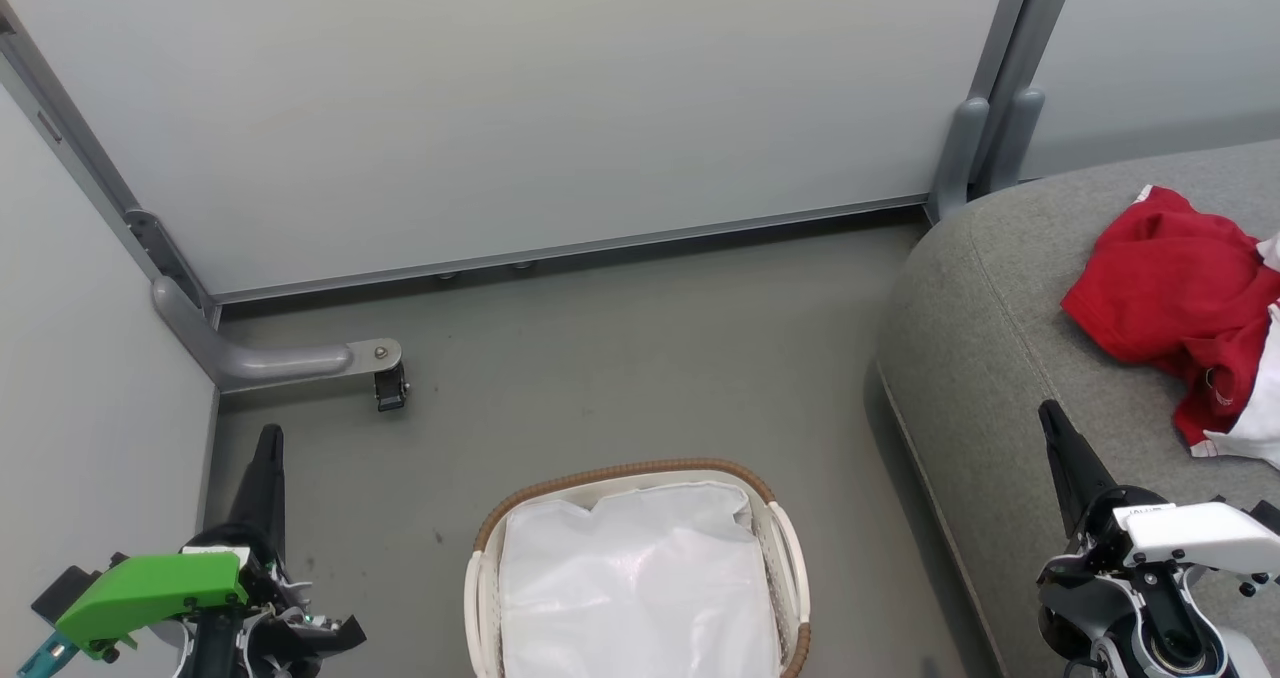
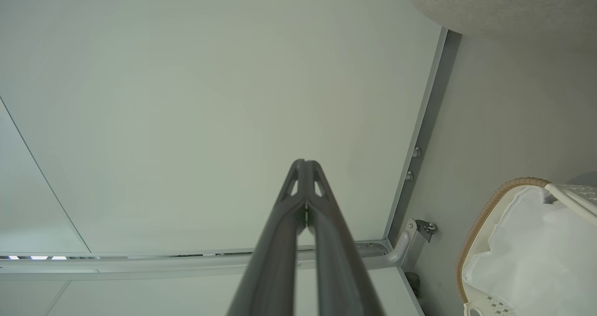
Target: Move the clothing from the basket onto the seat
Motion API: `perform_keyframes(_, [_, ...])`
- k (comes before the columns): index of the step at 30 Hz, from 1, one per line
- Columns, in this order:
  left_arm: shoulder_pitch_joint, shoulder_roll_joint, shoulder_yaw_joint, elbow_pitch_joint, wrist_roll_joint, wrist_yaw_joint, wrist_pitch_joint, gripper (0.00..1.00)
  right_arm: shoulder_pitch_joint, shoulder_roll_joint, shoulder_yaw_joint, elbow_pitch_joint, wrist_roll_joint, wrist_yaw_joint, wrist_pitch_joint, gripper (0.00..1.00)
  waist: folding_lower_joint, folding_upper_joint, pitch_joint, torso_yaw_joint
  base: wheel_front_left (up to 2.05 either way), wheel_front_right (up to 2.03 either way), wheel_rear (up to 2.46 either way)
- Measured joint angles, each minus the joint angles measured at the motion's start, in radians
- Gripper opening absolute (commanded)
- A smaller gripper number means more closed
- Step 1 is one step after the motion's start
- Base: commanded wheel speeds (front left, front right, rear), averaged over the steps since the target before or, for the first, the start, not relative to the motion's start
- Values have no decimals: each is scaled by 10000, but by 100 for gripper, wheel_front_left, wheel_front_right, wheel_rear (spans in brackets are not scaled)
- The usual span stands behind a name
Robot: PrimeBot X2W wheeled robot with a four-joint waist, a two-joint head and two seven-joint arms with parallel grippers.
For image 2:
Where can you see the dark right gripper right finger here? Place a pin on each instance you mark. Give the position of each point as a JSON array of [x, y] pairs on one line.
[[340, 269]]

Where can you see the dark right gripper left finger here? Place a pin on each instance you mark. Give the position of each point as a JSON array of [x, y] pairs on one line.
[[275, 260]]

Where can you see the woven basket with white liner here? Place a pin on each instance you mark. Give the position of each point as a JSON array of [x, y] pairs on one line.
[[527, 260]]

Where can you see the black rubber floor foot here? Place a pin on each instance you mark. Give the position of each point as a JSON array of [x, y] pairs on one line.
[[413, 283]]

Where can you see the small black caster wheel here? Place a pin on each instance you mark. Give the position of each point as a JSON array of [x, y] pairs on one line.
[[426, 228]]

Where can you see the grey fabric sofa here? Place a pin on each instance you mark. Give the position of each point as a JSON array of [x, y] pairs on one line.
[[513, 3]]

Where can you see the grey metal partition foot bracket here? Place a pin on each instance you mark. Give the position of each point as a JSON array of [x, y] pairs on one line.
[[401, 250]]

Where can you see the small grey rail bolt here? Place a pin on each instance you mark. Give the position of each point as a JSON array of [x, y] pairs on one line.
[[416, 152], [409, 175]]

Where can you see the grey partition frame bar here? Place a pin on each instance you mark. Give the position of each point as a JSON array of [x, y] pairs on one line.
[[140, 262]]

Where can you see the grey wall base rail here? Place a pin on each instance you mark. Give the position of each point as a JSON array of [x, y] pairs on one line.
[[433, 120]]

